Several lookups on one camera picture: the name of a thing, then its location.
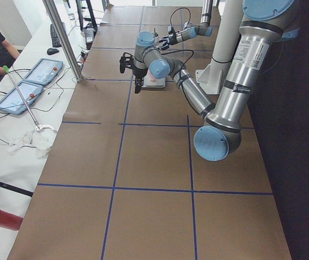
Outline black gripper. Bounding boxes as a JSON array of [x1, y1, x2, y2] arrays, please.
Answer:
[[159, 33, 179, 50], [132, 64, 147, 94]]

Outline pink plastic cup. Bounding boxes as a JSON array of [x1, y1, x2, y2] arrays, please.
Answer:
[[147, 69, 157, 81]]

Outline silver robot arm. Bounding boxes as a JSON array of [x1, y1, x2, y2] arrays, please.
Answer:
[[120, 1, 300, 161], [158, 0, 213, 50]]

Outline grey digital kitchen scale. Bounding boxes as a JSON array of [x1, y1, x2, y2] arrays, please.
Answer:
[[143, 76, 165, 88]]

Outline black keyboard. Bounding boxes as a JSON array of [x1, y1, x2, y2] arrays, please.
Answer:
[[50, 24, 61, 48]]

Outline far blue teach pendant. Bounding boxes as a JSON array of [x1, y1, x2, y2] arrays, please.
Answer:
[[23, 58, 63, 86]]

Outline blue teach pendant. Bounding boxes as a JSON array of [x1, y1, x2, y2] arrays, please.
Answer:
[[0, 81, 43, 115], [23, 58, 63, 86]]

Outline black computer mouse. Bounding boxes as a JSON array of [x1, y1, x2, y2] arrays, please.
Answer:
[[47, 48, 59, 55]]

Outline crumpled white cloth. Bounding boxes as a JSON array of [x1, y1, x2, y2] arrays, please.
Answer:
[[8, 131, 52, 159]]

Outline near blue teach pendant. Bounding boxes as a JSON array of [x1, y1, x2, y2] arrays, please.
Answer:
[[0, 81, 43, 115]]

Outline red cylinder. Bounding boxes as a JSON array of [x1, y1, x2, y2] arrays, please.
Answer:
[[0, 210, 23, 231]]

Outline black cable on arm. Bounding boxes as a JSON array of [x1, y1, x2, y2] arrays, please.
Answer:
[[169, 7, 192, 30], [160, 49, 195, 90]]

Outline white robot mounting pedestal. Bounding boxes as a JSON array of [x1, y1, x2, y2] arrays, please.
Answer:
[[196, 0, 243, 94]]

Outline aluminium frame post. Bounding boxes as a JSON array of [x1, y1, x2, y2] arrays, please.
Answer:
[[43, 0, 83, 82]]

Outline silver grabber stick green handle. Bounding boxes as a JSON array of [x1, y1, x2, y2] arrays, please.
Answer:
[[3, 65, 58, 134]]

